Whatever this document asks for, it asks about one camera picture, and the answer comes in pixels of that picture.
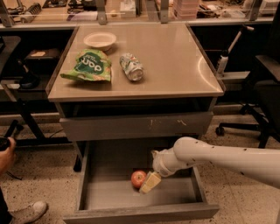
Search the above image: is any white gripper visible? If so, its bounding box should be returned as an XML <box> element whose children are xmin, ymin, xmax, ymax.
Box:
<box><xmin>139</xmin><ymin>148</ymin><xmax>179</xmax><ymax>193</ymax></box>

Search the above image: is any red apple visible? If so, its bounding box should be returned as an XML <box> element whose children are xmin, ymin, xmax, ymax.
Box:
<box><xmin>130</xmin><ymin>170</ymin><xmax>146</xmax><ymax>189</ymax></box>

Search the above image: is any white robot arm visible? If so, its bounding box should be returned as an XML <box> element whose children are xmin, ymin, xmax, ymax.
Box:
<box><xmin>139</xmin><ymin>136</ymin><xmax>280</xmax><ymax>193</ymax></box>

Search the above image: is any open grey middle drawer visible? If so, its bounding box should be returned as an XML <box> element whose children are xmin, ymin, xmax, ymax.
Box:
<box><xmin>64</xmin><ymin>138</ymin><xmax>219</xmax><ymax>224</ymax></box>

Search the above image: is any closed grey top drawer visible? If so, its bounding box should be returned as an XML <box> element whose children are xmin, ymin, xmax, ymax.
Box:
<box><xmin>59</xmin><ymin>112</ymin><xmax>214</xmax><ymax>141</ymax></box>

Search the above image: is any grey drawer cabinet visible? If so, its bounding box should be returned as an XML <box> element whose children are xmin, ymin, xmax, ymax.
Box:
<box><xmin>45</xmin><ymin>22</ymin><xmax>227</xmax><ymax>173</ymax></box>

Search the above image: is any person's hand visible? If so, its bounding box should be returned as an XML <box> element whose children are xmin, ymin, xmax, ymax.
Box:
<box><xmin>0</xmin><ymin>137</ymin><xmax>16</xmax><ymax>176</ymax></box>

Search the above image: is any crushed green soda can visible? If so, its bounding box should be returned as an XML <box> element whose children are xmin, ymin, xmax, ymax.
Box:
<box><xmin>119</xmin><ymin>52</ymin><xmax>144</xmax><ymax>81</ymax></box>

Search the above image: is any green chip bag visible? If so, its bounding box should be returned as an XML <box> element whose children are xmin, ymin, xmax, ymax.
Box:
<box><xmin>60</xmin><ymin>49</ymin><xmax>112</xmax><ymax>81</ymax></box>

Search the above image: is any black office chair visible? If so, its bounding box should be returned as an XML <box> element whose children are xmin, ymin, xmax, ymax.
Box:
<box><xmin>215</xmin><ymin>5</ymin><xmax>280</xmax><ymax>149</ymax></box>

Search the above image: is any white sneaker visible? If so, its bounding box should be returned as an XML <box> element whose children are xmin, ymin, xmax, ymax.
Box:
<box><xmin>9</xmin><ymin>201</ymin><xmax>48</xmax><ymax>224</ymax></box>

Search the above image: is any white paper bowl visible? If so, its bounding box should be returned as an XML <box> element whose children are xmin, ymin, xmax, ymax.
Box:
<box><xmin>83</xmin><ymin>32</ymin><xmax>116</xmax><ymax>52</ymax></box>

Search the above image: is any black box under desk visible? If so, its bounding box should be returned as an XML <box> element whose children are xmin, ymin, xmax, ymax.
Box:
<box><xmin>24</xmin><ymin>48</ymin><xmax>60</xmax><ymax>69</ymax></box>

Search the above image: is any black desk frame left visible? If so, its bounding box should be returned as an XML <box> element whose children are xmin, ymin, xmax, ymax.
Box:
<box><xmin>0</xmin><ymin>36</ymin><xmax>69</xmax><ymax>147</ymax></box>

